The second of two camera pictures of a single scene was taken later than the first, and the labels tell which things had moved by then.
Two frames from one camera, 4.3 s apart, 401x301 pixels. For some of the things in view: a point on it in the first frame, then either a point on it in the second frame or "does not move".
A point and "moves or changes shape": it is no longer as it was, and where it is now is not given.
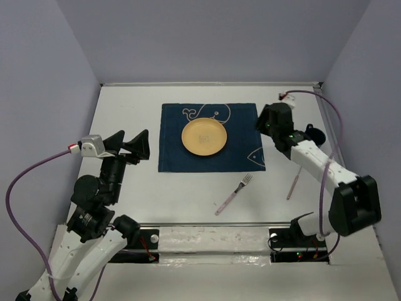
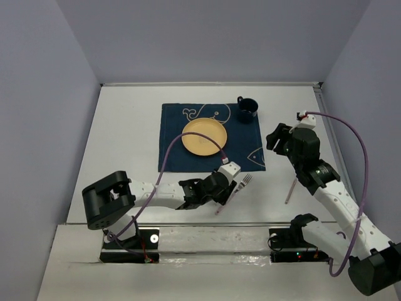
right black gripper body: (261, 123) to (291, 155)
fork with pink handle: (243, 183) does not move
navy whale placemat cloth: (243, 150) does not move
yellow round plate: (204, 137) does not move
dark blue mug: (316, 135) moves or changes shape
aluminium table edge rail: (317, 84) does not move
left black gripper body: (114, 167) to (221, 196)
